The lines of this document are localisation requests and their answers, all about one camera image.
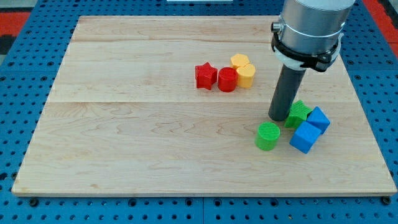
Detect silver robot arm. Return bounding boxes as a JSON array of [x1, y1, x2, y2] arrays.
[[271, 0, 355, 55]]

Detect wooden board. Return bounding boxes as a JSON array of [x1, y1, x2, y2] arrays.
[[12, 16, 397, 197]]

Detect red star block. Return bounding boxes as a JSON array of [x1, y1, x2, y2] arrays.
[[195, 62, 218, 90]]

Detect red cylinder block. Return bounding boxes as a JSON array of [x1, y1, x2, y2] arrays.
[[218, 67, 238, 92]]

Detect yellow heart block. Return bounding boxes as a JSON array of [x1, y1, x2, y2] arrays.
[[236, 63, 256, 88]]

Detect yellow hexagon block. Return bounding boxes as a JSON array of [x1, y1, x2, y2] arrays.
[[230, 54, 250, 69]]

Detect green cylinder block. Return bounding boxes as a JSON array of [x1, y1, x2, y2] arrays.
[[254, 122, 280, 151]]

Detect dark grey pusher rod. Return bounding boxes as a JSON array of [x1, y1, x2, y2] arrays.
[[268, 65, 305, 121]]

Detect green star block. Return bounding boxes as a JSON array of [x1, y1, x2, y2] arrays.
[[284, 100, 313, 129]]

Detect blue cube block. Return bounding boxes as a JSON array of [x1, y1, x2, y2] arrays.
[[289, 121, 321, 154]]

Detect blue pentagon block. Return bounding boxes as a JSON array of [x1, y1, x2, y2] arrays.
[[307, 106, 331, 134]]

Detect black clamp ring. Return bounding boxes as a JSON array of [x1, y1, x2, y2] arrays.
[[271, 32, 342, 73]]

